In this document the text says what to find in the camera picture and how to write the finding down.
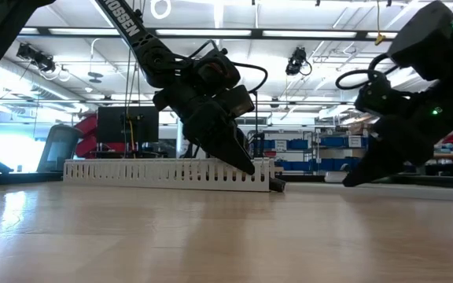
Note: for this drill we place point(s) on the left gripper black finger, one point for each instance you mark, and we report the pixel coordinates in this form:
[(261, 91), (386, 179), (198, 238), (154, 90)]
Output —
[(218, 137), (242, 141)]

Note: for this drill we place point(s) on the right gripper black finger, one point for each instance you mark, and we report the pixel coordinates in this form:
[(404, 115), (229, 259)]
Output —
[(399, 145)]

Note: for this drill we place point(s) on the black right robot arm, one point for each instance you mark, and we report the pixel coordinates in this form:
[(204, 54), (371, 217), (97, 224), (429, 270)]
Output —
[(427, 39)]

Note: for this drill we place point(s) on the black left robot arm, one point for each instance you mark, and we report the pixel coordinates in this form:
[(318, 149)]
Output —
[(157, 63)]

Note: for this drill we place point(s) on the pale blue roll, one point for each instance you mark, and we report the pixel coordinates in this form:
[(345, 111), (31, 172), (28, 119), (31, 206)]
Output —
[(452, 148)]

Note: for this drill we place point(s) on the white-sided tape roll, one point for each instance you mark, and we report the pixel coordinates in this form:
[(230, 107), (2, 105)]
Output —
[(336, 177)]

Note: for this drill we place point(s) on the long blue storage bin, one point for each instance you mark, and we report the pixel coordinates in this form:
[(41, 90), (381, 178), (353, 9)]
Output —
[(328, 164)]

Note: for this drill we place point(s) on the white storage shelf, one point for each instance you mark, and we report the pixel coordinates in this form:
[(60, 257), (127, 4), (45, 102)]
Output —
[(316, 153)]

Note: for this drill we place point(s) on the black monitor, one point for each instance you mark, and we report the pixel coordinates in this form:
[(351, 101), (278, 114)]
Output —
[(112, 126)]

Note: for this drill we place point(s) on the yellow hanging hook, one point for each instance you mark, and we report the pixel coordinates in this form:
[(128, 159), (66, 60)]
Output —
[(380, 39)]

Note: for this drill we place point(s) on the red machine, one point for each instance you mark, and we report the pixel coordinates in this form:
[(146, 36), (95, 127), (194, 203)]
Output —
[(89, 137)]

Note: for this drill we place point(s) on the grey office chair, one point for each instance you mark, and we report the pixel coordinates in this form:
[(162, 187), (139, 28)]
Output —
[(59, 149)]

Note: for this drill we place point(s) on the black overhead frame beam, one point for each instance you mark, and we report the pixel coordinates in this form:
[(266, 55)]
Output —
[(258, 33)]

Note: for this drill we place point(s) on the black overhead camera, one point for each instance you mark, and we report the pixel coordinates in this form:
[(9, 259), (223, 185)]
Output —
[(297, 59)]

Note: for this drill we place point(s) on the black ceiling-mounted camera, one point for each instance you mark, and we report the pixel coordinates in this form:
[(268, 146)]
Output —
[(34, 57)]

